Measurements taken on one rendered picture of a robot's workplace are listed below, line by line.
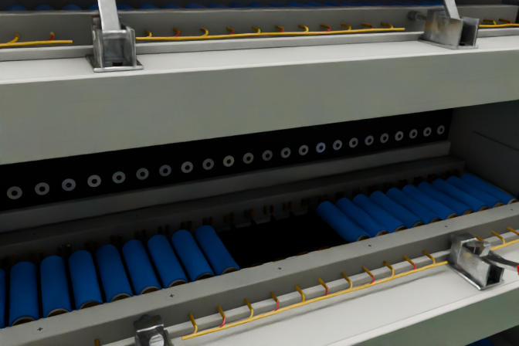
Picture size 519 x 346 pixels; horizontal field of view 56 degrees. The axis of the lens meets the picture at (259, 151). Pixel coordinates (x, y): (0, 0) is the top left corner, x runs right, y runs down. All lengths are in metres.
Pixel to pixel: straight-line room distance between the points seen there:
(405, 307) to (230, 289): 0.13
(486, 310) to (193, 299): 0.23
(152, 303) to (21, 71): 0.17
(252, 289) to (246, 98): 0.14
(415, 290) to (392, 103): 0.15
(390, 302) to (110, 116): 0.25
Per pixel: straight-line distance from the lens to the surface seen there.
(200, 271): 0.38
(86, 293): 0.37
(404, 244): 0.42
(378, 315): 0.38
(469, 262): 0.44
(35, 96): 0.28
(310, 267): 0.38
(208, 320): 0.35
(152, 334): 0.31
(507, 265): 0.42
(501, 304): 0.45
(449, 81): 0.41
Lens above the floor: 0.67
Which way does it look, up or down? 2 degrees down
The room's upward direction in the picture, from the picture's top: 7 degrees counter-clockwise
